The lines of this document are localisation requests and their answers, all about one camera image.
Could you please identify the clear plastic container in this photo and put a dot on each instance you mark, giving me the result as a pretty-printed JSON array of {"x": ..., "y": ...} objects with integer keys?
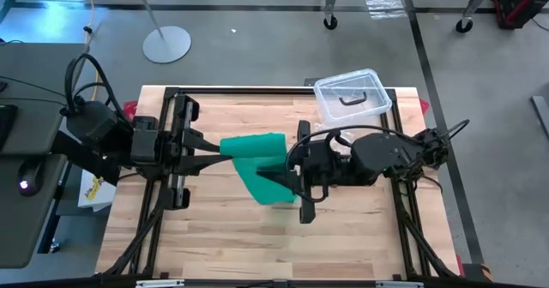
[{"x": 326, "y": 103}]

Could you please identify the grey cart leg with caster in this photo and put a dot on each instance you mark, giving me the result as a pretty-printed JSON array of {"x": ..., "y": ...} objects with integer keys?
[
  {"x": 330, "y": 22},
  {"x": 464, "y": 25}
]

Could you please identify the white floor lamp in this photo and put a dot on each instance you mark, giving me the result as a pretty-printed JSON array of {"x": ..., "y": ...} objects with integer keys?
[{"x": 167, "y": 43}]

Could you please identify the crumpled clear plastic bag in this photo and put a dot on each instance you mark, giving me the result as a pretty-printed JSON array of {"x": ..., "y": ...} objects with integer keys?
[{"x": 321, "y": 129}]

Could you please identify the black keyboard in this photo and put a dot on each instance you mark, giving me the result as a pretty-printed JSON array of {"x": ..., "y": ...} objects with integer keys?
[{"x": 6, "y": 125}]

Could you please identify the red table corner pad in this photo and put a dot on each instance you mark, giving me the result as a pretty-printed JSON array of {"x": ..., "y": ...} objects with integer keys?
[
  {"x": 129, "y": 108},
  {"x": 424, "y": 106}
]

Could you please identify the green elastic bandage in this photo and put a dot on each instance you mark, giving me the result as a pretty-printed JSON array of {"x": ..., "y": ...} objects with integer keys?
[{"x": 253, "y": 146}]

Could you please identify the light grey desk panel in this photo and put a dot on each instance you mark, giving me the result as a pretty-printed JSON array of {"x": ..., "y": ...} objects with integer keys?
[{"x": 43, "y": 65}]

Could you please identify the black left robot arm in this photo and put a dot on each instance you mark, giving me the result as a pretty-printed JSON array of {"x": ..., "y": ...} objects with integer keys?
[{"x": 94, "y": 125}]

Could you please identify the black computer mouse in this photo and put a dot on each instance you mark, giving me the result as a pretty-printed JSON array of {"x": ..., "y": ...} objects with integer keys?
[{"x": 29, "y": 178}]

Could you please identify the grey metal bar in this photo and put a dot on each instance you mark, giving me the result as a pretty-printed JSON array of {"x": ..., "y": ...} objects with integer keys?
[{"x": 541, "y": 112}]

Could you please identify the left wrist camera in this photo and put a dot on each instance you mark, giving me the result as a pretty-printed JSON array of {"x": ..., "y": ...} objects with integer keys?
[{"x": 145, "y": 140}]

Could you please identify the red plastic crate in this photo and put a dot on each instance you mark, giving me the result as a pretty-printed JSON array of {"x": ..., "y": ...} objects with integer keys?
[{"x": 521, "y": 1}]

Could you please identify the clear plastic sheet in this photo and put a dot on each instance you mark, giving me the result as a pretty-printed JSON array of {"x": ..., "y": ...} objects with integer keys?
[{"x": 384, "y": 1}]

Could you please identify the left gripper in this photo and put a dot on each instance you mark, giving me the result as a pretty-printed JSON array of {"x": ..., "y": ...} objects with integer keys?
[{"x": 180, "y": 146}]

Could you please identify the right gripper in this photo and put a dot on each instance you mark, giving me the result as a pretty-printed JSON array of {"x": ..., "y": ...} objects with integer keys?
[{"x": 305, "y": 172}]

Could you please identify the silver metal bracket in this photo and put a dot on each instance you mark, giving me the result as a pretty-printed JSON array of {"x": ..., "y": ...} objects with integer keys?
[
  {"x": 158, "y": 283},
  {"x": 399, "y": 284}
]

